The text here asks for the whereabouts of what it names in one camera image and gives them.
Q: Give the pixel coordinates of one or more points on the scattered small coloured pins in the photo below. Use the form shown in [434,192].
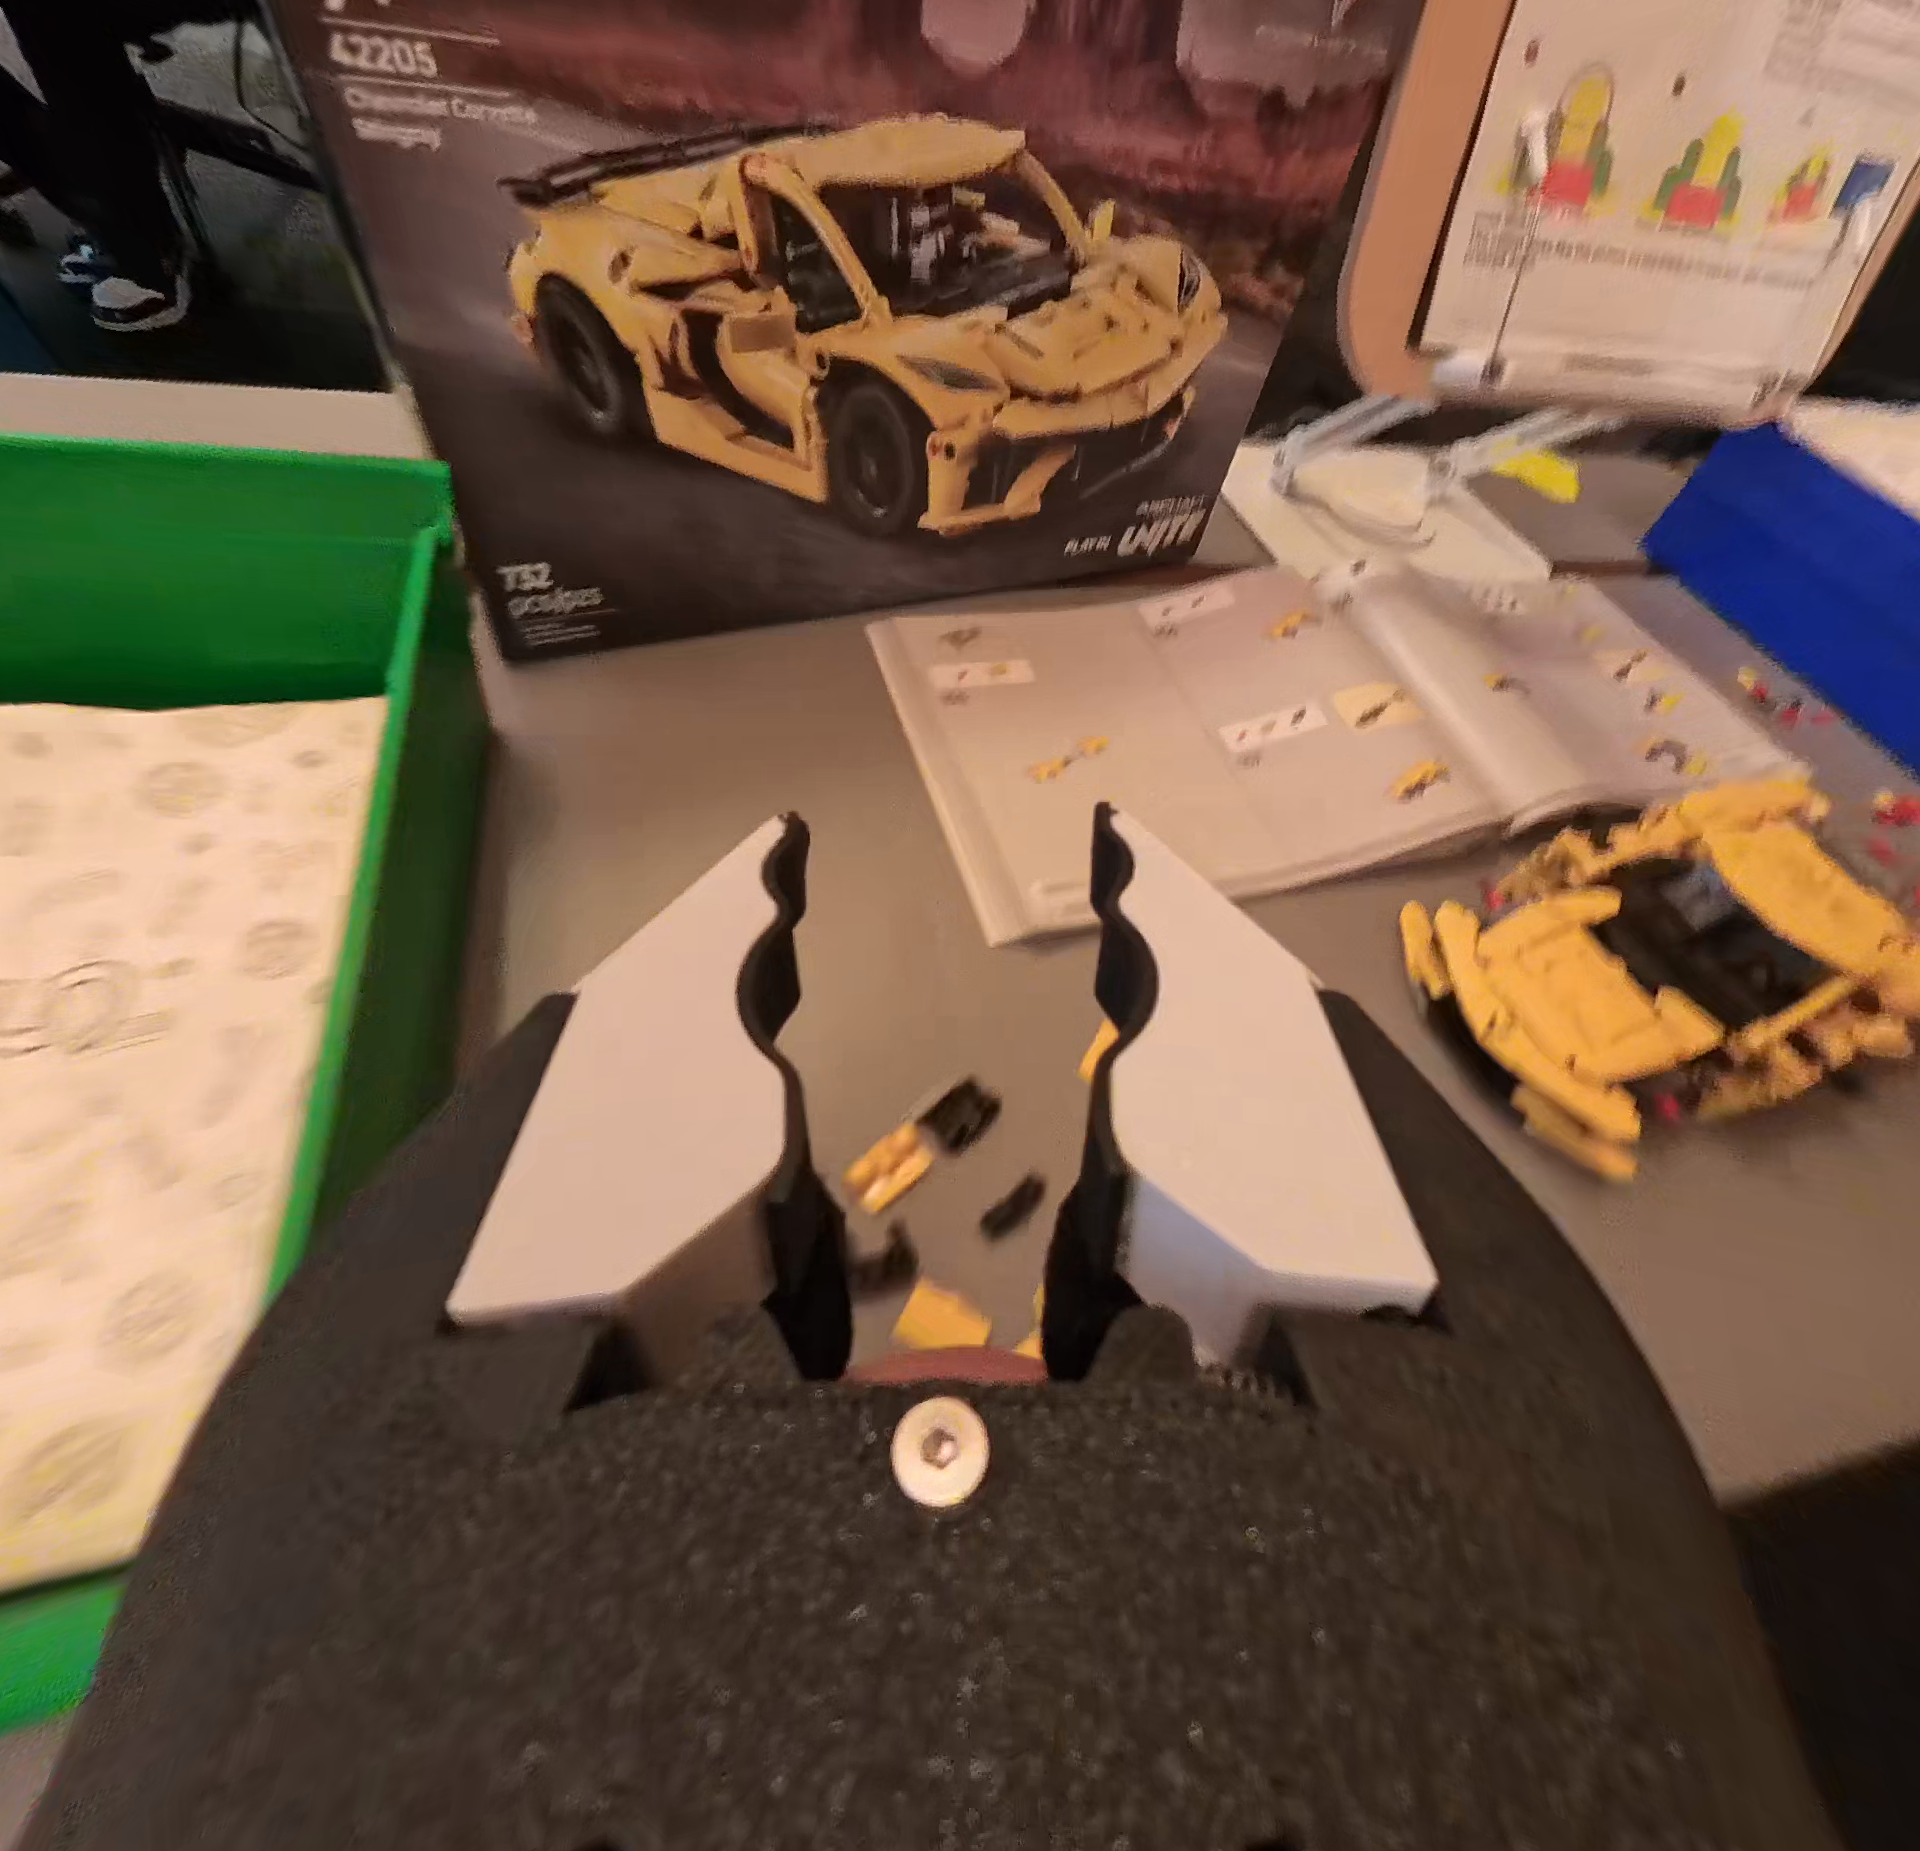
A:
[1893,808]

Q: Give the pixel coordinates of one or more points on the loose yellow and black bricks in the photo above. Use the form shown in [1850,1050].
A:
[892,1168]

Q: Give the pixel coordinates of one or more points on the crumpled white paper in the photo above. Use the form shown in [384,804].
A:
[1861,426]

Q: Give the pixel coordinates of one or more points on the yellow brick toy car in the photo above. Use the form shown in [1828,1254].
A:
[1574,982]

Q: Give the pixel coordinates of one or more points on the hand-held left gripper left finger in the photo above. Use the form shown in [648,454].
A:
[631,1146]

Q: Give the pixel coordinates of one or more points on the patterned white paper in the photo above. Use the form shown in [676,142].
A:
[164,1056]

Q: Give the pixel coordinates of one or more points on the clipboard with printed sheet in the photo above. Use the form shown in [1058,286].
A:
[1650,156]

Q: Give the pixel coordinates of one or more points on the dark toy car box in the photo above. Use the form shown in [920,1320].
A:
[600,530]

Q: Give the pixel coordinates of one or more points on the grey desk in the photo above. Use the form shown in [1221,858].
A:
[674,832]

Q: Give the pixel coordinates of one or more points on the instruction booklet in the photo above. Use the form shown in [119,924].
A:
[1274,682]

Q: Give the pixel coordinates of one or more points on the blue storage bin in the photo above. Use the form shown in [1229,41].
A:
[1785,576]

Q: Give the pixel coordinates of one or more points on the green storage bin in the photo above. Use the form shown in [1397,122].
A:
[180,576]

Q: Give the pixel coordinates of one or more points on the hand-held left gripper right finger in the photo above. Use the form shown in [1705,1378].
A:
[1260,1146]

